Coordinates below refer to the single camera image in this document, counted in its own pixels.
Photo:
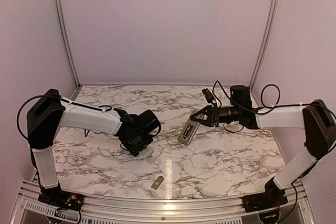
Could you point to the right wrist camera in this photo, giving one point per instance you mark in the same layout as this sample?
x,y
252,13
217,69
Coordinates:
x,y
208,96

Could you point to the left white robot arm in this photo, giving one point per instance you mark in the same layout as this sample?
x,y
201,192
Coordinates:
x,y
53,113

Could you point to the grey remote control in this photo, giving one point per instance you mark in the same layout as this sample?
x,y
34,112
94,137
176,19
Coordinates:
x,y
188,131

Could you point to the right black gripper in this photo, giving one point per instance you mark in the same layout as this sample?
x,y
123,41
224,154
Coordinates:
x,y
213,118

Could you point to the left aluminium frame post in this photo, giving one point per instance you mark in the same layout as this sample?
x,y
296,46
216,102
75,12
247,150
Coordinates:
x,y
66,43

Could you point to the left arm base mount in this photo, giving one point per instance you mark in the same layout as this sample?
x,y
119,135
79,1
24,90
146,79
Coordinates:
x,y
62,199

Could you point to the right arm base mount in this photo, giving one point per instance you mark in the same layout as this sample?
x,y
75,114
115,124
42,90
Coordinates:
x,y
262,201

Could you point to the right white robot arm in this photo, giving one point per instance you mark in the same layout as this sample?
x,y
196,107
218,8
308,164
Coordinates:
x,y
317,121

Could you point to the aluminium frame post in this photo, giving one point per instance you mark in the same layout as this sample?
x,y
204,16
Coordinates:
x,y
264,42
66,43

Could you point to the front aluminium rail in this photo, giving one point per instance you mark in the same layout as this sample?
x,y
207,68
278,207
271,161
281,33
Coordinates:
x,y
104,209

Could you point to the right aluminium frame post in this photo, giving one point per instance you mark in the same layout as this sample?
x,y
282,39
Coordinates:
x,y
264,42

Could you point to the grey battery cover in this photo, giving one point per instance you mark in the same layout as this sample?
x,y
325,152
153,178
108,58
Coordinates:
x,y
156,184

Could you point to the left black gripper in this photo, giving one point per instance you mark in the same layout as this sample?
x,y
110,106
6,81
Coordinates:
x,y
134,151

